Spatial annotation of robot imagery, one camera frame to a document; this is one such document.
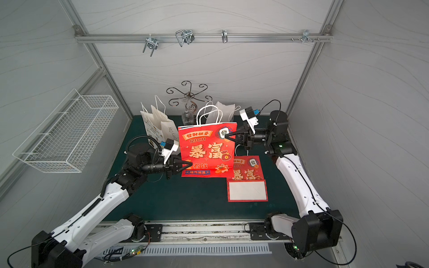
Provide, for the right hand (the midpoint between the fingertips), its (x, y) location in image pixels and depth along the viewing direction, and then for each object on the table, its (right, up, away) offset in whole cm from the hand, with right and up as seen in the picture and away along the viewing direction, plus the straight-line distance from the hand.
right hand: (225, 136), depth 62 cm
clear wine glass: (-20, +10, +31) cm, 38 cm away
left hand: (-14, -12, +3) cm, 18 cm away
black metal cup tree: (-18, +20, +26) cm, 37 cm away
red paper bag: (-8, -4, -1) cm, 8 cm away
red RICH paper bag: (+13, -26, +24) cm, 37 cm away
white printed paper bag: (-38, +6, +32) cm, 50 cm away
